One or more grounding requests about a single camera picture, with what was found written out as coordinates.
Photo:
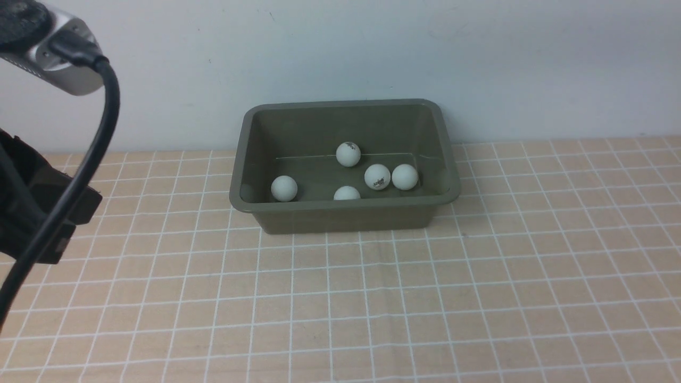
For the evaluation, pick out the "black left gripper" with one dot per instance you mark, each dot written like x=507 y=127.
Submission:
x=23 y=210

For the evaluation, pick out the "white ping-pong ball with logo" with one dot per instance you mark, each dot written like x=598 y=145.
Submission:
x=346 y=192

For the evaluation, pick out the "olive green plastic bin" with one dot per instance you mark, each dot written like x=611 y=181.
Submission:
x=300 y=140

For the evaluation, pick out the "beige checkered tablecloth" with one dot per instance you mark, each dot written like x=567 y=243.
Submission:
x=558 y=263

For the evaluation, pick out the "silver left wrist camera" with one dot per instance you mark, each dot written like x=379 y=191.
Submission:
x=53 y=45

